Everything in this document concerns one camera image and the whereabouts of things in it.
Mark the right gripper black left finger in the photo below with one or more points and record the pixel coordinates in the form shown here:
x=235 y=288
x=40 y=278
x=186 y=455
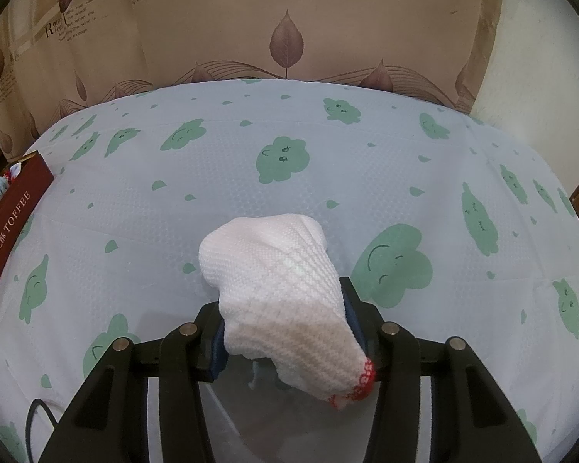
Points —
x=107 y=419

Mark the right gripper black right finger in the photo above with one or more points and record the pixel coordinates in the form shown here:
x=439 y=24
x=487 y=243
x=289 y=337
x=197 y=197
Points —
x=471 y=418

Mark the white knitted red-trim glove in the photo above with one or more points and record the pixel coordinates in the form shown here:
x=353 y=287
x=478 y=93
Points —
x=281 y=299

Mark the white cloud pattern tablecloth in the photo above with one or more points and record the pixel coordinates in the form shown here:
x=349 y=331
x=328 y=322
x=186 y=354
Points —
x=447 y=225

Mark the white red star cloth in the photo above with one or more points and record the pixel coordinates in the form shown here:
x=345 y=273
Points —
x=12 y=171

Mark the beige leaf print curtain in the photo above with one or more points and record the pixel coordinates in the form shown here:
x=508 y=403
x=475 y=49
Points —
x=58 y=57

